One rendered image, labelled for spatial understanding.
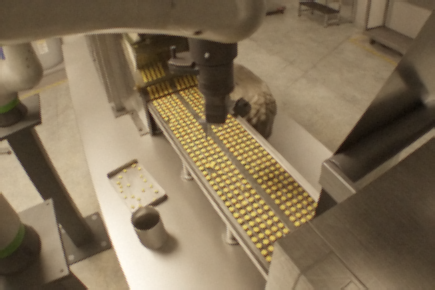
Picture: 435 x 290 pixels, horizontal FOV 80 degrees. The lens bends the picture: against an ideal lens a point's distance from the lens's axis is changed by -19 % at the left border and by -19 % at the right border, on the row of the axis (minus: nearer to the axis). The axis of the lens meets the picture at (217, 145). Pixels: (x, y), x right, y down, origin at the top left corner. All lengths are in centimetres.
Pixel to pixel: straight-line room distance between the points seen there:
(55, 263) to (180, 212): 38
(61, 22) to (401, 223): 41
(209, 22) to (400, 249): 32
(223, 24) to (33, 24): 24
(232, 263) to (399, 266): 62
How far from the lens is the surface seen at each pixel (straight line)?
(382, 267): 22
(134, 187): 100
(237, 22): 41
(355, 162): 31
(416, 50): 25
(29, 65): 118
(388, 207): 25
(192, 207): 92
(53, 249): 81
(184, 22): 40
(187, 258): 83
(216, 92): 62
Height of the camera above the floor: 152
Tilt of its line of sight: 41 degrees down
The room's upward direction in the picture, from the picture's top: 4 degrees counter-clockwise
